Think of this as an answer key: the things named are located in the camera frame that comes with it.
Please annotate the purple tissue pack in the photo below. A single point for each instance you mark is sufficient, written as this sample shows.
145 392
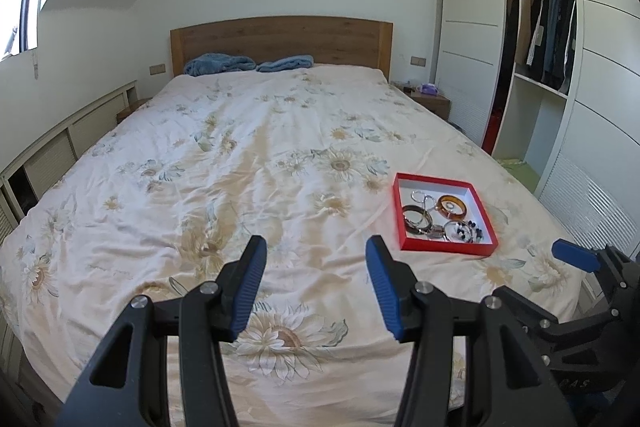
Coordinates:
429 88

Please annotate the small blue towel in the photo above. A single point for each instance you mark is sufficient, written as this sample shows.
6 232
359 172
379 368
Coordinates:
285 63

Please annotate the hanging dark clothes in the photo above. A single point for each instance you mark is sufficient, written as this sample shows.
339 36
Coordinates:
552 32

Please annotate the wooden nightstand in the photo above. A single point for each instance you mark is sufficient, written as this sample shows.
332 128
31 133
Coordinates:
131 109
432 104

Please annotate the silver bangle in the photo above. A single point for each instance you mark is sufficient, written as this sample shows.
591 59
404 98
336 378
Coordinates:
448 233

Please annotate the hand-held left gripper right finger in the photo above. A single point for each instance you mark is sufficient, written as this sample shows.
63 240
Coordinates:
386 294

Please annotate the green floor mat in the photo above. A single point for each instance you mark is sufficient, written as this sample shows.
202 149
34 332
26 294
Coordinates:
520 172

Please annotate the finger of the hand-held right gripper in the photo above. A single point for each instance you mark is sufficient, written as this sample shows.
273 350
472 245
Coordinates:
575 254
530 307

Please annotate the floral bed blanket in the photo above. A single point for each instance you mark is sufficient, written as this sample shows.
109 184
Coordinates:
225 147

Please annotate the wall switch panel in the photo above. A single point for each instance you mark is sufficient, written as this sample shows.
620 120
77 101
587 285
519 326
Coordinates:
418 61
156 69

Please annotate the wooden headboard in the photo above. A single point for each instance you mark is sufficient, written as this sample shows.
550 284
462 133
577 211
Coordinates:
280 39

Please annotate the amber bangle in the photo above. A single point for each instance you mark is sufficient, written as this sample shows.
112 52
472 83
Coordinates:
462 203

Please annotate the low slatted wall cabinet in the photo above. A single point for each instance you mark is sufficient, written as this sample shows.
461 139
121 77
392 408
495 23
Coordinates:
50 157

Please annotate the large blue towel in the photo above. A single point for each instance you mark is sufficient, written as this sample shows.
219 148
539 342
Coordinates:
217 64

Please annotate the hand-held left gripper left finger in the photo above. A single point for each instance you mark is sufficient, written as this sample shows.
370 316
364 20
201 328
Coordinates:
247 289

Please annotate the red jewelry box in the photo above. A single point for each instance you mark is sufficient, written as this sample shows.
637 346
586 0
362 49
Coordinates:
450 247

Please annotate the white wardrobe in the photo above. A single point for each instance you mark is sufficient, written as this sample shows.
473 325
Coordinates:
465 32

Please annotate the dark brown bangle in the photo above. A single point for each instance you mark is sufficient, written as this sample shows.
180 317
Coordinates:
407 219

